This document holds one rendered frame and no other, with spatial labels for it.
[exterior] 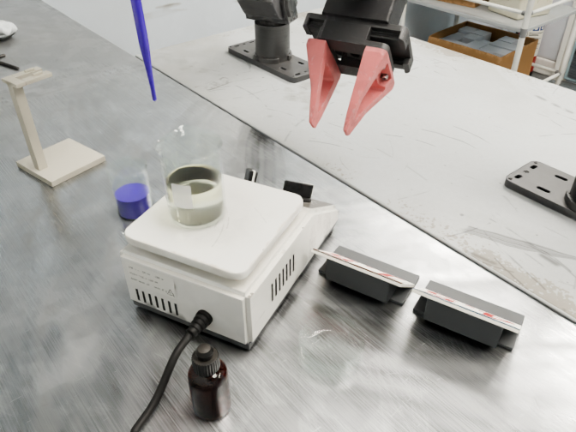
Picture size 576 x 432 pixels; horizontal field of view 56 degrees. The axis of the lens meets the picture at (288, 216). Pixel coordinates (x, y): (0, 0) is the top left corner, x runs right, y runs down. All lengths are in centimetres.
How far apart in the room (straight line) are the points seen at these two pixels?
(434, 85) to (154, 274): 64
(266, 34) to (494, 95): 39
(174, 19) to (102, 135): 129
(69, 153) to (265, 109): 29
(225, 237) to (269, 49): 59
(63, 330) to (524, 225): 49
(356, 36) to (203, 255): 25
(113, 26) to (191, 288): 159
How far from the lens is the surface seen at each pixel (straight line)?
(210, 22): 217
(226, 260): 43
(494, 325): 49
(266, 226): 46
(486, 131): 84
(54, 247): 63
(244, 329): 46
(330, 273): 53
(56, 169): 75
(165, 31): 208
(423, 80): 99
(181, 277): 46
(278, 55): 100
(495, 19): 259
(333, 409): 45
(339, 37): 54
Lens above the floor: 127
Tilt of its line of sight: 37 degrees down
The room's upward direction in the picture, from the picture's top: straight up
